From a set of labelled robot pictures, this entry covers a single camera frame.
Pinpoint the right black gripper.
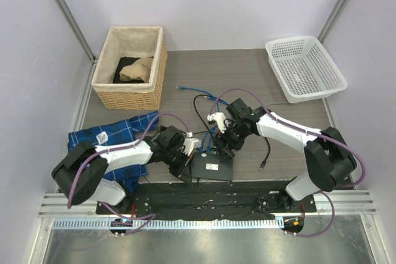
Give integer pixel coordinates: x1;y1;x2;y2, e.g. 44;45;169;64
213;121;251;161

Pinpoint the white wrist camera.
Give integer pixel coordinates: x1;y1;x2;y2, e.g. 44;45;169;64
207;112;231;134
183;132;202;156

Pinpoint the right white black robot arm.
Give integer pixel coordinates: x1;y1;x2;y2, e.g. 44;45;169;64
207;99;357;211

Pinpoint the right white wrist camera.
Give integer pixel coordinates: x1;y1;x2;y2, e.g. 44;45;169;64
207;112;231;134

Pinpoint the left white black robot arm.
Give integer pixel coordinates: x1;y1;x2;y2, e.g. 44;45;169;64
51;126;201;214

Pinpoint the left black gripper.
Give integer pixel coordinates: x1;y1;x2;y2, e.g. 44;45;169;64
162;147;194;184

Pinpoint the white plastic perforated basket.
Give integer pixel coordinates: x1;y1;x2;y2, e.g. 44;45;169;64
265;36;348;104

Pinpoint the black ethernet cable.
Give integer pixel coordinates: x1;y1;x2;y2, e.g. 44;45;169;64
193;94;272;171

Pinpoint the blue plaid cloth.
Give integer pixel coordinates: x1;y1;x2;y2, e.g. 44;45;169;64
67;111;158;192

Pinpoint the wicker basket with liner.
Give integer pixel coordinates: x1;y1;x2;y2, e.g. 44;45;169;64
92;27;168;110

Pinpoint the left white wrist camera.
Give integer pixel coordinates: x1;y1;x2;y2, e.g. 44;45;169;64
183;132;202;156

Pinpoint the black cloth in basket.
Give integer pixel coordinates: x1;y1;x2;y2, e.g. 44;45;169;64
112;57;150;83

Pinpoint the black power adapter brick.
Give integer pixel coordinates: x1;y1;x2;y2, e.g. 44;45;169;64
160;126;179;142

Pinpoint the beige cloth in basket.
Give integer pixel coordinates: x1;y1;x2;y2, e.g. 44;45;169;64
119;57;153;83

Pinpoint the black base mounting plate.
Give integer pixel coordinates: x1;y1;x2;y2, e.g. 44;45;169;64
112;181;322;221

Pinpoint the black network switch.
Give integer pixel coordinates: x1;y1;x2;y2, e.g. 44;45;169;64
191;153;233;182

